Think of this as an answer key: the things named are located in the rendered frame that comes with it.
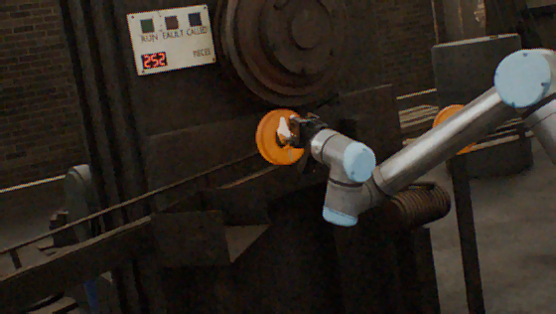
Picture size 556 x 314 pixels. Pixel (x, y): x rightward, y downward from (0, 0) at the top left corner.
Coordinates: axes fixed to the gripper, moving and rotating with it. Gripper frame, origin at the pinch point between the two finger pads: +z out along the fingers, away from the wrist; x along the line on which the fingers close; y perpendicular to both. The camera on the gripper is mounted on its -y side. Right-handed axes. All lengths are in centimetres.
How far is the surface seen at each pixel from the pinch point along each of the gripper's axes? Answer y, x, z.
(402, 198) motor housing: -32, -44, -5
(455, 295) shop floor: -90, -84, 5
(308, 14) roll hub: 27.8, -21.7, 16.8
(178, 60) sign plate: 15.0, 13.5, 36.5
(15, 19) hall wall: -89, -87, 627
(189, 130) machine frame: -4.9, 15.9, 27.3
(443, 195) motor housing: -35, -60, -8
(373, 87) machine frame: -6, -60, 30
